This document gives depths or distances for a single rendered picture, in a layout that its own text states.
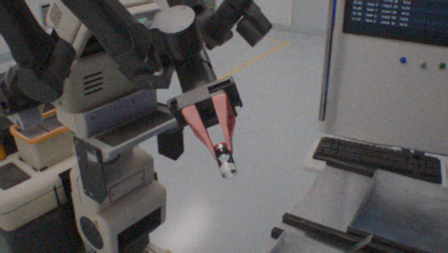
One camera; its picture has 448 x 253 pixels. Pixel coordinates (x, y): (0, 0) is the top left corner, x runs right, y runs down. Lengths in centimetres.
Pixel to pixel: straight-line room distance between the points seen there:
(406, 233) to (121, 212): 70
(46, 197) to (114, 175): 30
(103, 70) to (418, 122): 98
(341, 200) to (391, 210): 12
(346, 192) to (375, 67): 48
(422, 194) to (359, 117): 43
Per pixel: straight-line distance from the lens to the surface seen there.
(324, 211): 98
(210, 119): 61
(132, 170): 112
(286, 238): 87
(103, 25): 62
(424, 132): 144
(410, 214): 103
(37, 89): 78
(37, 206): 132
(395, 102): 140
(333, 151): 133
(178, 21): 60
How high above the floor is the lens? 147
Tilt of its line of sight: 26 degrees down
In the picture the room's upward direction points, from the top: straight up
